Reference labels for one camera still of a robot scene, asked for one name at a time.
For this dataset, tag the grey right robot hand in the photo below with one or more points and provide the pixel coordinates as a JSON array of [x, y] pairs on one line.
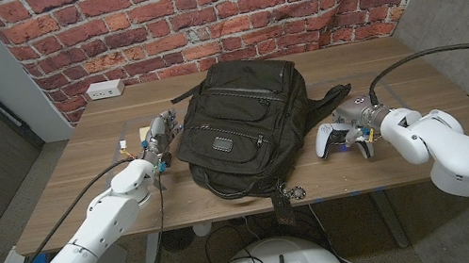
[[360, 112]]

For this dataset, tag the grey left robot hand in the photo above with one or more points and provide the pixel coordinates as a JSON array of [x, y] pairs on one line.
[[161, 134]]

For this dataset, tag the white game controller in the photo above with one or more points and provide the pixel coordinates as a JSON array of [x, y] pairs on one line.
[[325, 135]]

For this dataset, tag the black backpack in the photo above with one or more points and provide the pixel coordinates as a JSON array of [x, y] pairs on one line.
[[242, 120]]

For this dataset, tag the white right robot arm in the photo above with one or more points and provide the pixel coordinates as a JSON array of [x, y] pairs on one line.
[[458, 156]]

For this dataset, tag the white power strip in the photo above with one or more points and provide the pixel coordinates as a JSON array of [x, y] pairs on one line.
[[106, 90]]

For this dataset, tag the dark round disc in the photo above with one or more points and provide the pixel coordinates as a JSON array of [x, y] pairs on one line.
[[177, 240]]

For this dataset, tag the black leather luggage tag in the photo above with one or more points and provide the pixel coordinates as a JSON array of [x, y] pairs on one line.
[[283, 211]]

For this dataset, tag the red brick printed backdrop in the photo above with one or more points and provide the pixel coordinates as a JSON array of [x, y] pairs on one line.
[[196, 13]]

